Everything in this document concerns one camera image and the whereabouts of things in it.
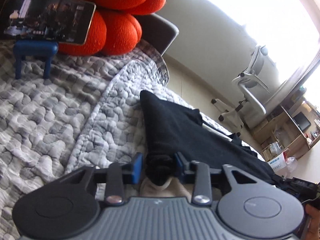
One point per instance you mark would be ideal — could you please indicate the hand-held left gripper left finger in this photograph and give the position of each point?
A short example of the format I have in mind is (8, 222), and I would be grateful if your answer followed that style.
(137, 168)

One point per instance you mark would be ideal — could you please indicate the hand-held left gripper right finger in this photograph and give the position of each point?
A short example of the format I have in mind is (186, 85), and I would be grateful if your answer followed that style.
(179, 166)

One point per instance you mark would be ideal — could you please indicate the beige and black raglan shirt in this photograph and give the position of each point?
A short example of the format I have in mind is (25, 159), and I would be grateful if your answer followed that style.
(175, 127)

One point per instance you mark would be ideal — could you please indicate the person's right hand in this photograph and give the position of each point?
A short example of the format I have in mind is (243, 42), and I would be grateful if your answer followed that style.
(313, 220)

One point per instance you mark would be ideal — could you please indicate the clear plastic bag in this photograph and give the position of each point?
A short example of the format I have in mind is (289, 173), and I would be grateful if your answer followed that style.
(291, 163)

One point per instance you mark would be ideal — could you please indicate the white cardboard box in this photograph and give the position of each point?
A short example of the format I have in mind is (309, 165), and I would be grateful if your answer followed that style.
(277, 162)

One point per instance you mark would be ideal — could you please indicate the wooden shelf unit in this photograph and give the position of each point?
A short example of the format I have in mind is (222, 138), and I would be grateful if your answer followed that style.
(282, 132)

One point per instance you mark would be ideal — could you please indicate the small black monitor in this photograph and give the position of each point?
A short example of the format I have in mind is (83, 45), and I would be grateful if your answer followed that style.
(302, 122)

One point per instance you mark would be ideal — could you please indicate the grey checked quilt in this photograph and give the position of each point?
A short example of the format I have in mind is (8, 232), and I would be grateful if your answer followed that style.
(62, 110)

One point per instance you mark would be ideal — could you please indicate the white office chair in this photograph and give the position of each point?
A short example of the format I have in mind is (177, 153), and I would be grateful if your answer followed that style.
(252, 90)

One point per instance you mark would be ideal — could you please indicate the grey sofa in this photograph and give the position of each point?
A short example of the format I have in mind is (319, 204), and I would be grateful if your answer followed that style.
(160, 32)

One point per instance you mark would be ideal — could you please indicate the orange knitted flower cushion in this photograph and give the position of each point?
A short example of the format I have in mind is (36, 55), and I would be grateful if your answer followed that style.
(120, 30)

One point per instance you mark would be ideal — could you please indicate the blue phone stand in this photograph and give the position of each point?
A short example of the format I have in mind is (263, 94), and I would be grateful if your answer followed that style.
(35, 48)

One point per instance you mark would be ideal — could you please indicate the smartphone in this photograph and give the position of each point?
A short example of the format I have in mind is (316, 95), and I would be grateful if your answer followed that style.
(47, 17)

